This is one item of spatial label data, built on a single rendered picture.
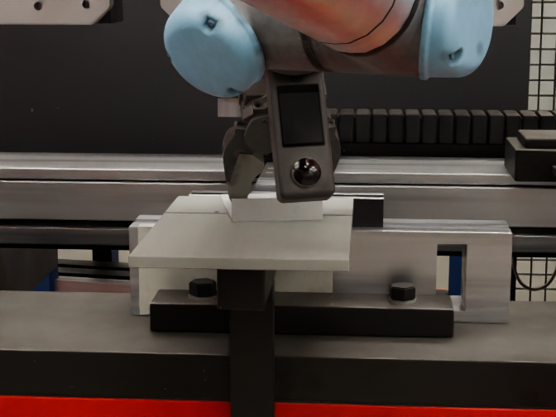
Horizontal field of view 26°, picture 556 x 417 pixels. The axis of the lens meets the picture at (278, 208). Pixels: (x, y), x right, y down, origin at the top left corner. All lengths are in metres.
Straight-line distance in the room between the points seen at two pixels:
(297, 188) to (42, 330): 0.36
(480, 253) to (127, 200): 0.48
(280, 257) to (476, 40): 0.29
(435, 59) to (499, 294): 0.52
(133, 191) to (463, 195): 0.41
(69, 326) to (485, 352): 0.41
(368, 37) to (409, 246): 0.53
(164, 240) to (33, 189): 0.51
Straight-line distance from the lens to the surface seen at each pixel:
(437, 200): 1.48
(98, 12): 1.21
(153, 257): 0.99
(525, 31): 1.74
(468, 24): 0.77
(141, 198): 1.50
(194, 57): 0.83
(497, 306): 1.25
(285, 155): 0.98
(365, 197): 1.23
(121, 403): 1.17
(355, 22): 0.70
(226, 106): 1.24
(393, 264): 1.23
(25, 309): 1.31
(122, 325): 1.23
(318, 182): 0.98
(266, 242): 1.03
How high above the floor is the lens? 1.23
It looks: 11 degrees down
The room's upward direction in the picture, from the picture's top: straight up
